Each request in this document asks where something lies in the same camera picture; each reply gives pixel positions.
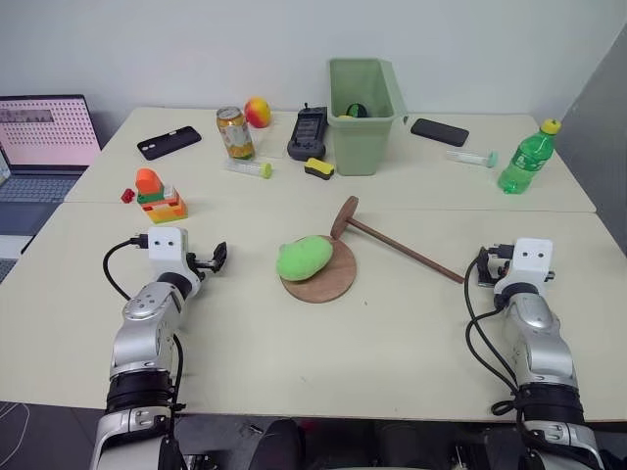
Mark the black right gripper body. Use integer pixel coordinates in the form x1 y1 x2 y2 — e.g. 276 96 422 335
477 247 512 289

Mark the yellow green drink can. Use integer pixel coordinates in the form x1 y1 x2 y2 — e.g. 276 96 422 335
216 106 257 163

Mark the green bottle with yellow cap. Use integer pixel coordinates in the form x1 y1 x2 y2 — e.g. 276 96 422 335
497 117 563 197

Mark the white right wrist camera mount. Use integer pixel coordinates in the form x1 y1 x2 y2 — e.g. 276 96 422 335
494 237 555 297

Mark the thin white floor cable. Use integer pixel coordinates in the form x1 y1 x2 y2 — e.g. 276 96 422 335
0 401 31 459

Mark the red yellow apple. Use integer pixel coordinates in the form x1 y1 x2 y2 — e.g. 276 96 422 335
243 96 272 130

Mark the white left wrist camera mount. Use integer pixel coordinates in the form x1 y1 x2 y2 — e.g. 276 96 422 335
147 225 202 297

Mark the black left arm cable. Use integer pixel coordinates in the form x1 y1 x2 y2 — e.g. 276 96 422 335
102 235 187 470

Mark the plain black smartphone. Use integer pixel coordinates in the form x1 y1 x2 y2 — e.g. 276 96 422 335
410 117 471 149

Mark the brown wooden rod with disc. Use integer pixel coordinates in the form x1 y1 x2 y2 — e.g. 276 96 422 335
330 195 466 286

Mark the grey open laptop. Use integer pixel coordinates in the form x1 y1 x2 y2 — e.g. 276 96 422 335
0 93 103 257

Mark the green plush toy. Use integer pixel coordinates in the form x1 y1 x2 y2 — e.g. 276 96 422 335
274 234 335 283

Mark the clear tube with green cap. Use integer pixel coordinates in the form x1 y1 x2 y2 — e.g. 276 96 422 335
224 158 274 180
445 148 501 169

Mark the colourful toy block building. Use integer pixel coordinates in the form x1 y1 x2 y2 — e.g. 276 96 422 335
135 167 190 226

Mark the yellow black sponge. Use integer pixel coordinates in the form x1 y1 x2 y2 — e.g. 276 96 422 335
303 156 337 179

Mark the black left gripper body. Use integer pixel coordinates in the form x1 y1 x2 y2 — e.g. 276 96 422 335
185 250 218 276

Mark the dark rounded shape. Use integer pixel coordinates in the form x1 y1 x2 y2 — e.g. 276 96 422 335
261 417 308 470

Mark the light green plastic bin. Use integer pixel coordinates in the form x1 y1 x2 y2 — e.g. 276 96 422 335
327 57 410 177

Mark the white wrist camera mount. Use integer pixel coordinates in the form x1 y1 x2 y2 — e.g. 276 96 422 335
494 237 555 297
147 225 202 297

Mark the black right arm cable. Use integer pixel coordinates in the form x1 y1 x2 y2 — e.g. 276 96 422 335
463 242 531 445

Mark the grey partition panel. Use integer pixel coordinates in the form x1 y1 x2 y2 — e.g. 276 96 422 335
556 27 627 212

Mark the round wooden board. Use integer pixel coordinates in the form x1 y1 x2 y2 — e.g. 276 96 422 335
280 235 360 306

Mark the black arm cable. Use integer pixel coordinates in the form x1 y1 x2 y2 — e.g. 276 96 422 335
102 235 187 470
463 242 531 445

